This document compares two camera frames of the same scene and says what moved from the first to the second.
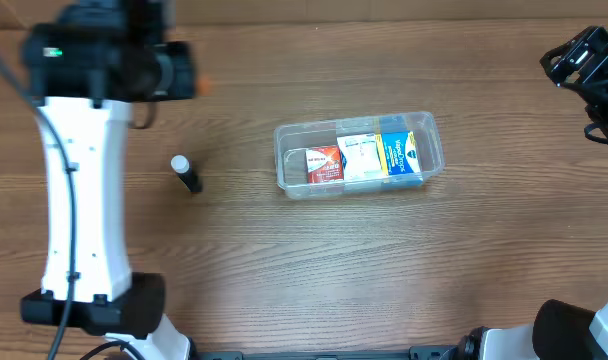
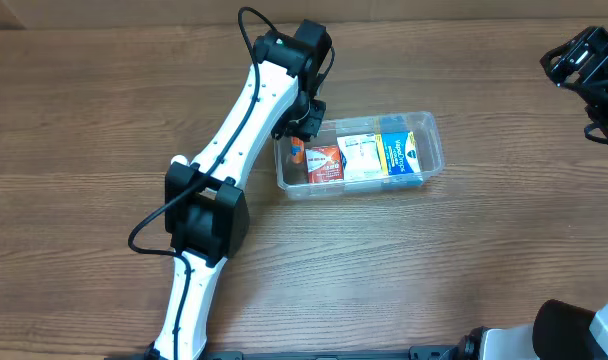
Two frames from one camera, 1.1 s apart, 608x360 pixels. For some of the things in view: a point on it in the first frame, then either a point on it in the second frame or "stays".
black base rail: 237,353 stays
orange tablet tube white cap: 204,87 -> 297,150
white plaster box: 360,156 stays
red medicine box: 324,164 stays
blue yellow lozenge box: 398,150 stays
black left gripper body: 182,70 -> 300,130
